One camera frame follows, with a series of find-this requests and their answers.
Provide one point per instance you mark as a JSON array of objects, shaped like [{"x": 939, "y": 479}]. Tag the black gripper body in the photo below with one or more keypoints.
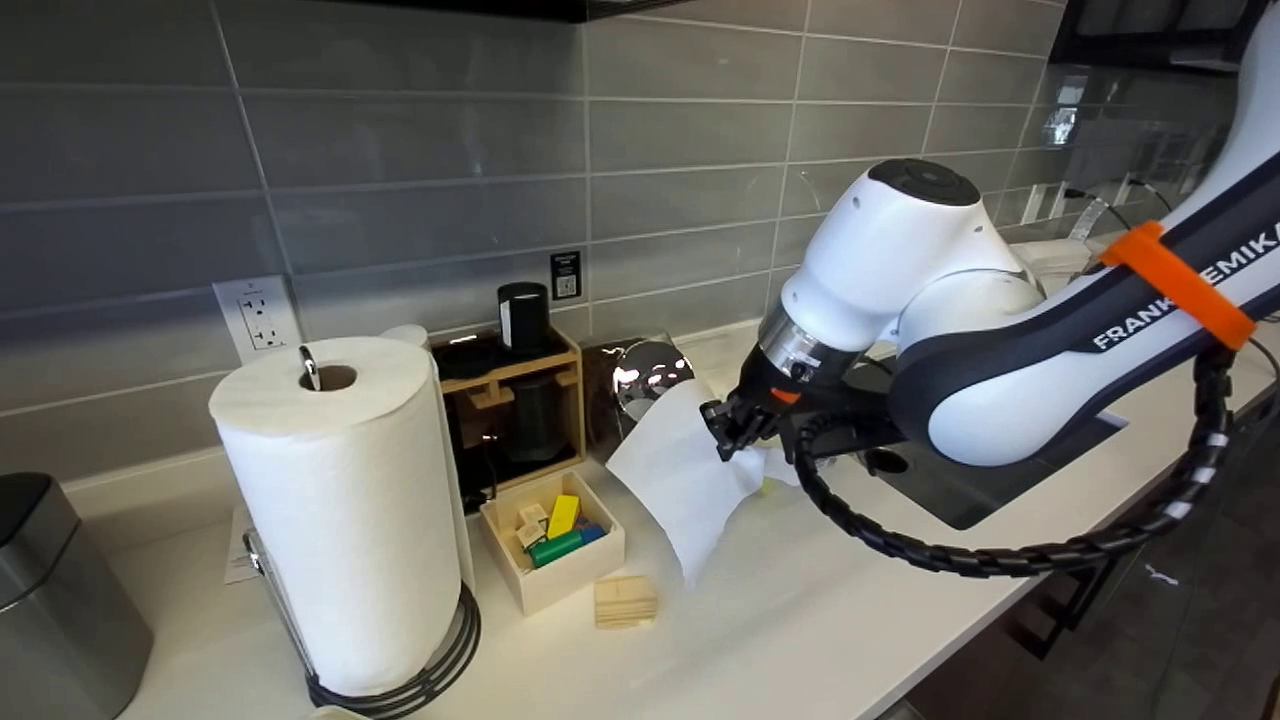
[{"x": 763, "y": 407}]

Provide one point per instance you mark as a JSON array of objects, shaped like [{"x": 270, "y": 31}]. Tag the white paper towel sheet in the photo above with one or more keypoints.
[{"x": 673, "y": 469}]

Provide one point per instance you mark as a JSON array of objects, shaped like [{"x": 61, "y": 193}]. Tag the white wall outlet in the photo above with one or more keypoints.
[{"x": 257, "y": 312}]

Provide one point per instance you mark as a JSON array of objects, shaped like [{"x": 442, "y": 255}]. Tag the wooden rack with black jars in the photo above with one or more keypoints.
[{"x": 512, "y": 394}]

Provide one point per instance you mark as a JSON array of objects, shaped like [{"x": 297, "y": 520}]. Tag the wooden box with blocks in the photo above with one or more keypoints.
[{"x": 553, "y": 539}]

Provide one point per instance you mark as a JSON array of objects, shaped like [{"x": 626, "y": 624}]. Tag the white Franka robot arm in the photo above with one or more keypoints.
[{"x": 910, "y": 319}]

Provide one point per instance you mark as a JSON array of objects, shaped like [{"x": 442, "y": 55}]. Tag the black wall switch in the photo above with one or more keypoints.
[{"x": 567, "y": 272}]

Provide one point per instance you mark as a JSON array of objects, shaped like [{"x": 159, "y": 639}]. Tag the paper towel roll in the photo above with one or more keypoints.
[{"x": 350, "y": 512}]

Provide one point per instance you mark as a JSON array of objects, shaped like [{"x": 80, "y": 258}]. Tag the small wooden block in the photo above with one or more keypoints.
[{"x": 626, "y": 603}]

